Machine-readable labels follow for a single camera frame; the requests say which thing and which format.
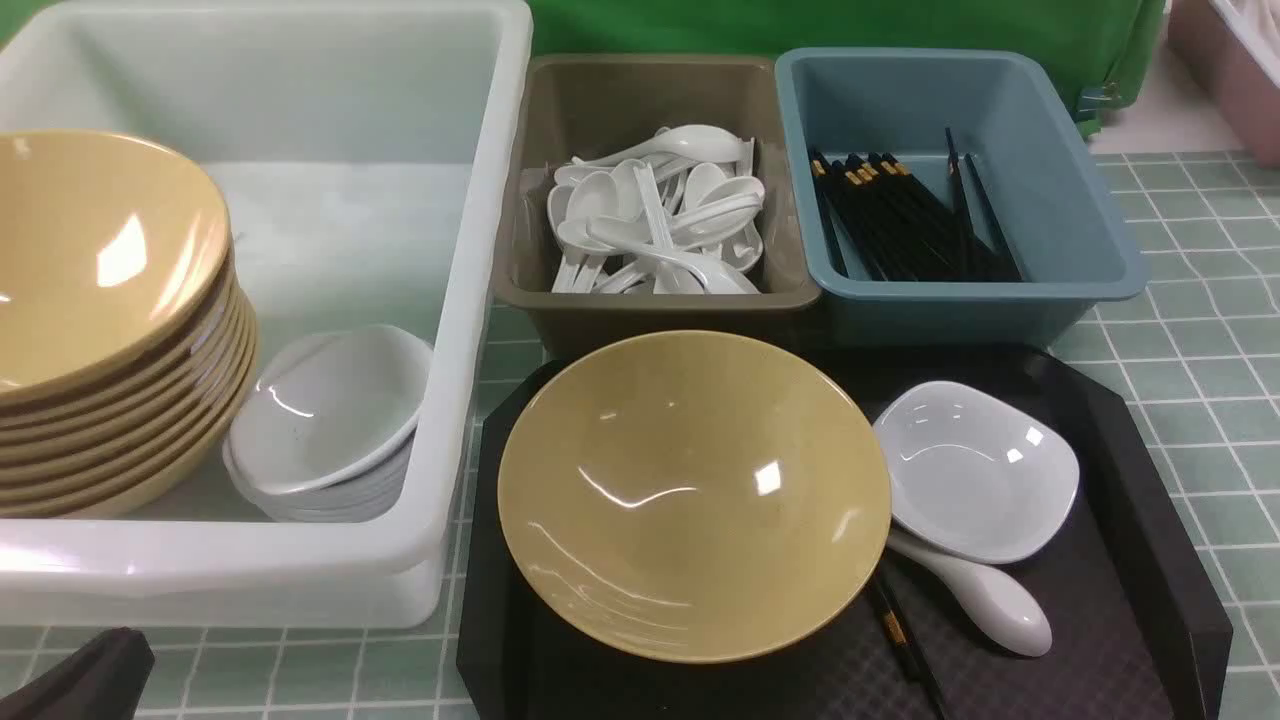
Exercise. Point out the stack of white dishes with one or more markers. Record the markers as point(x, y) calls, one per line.
point(326, 433)

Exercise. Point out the blue chopstick bin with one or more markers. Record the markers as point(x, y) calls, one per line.
point(1064, 227)

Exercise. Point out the olive brown spoon bin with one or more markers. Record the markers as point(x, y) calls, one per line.
point(592, 105)

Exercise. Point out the pile of white spoons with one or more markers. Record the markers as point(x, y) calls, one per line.
point(657, 221)

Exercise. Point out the black plastic serving tray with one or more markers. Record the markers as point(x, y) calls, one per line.
point(1138, 629)

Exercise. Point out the white ceramic soup spoon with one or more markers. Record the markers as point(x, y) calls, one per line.
point(998, 604)

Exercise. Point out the bundle of black chopsticks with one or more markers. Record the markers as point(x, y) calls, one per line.
point(875, 210)

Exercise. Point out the white square side dish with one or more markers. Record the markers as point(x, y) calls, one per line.
point(973, 475)

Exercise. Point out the black chopstick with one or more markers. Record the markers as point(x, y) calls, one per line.
point(907, 652)

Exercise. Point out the large white plastic bin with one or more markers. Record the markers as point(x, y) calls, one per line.
point(321, 246)

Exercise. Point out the yellow noodle bowl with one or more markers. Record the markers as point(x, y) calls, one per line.
point(694, 497)

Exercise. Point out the green cloth backdrop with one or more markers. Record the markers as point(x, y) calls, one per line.
point(850, 25)

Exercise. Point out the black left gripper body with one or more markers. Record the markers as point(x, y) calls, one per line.
point(104, 679)

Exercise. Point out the pink plastic bin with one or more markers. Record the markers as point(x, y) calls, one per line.
point(1230, 49)

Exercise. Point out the stack of yellow bowls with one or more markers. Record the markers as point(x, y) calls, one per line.
point(128, 344)

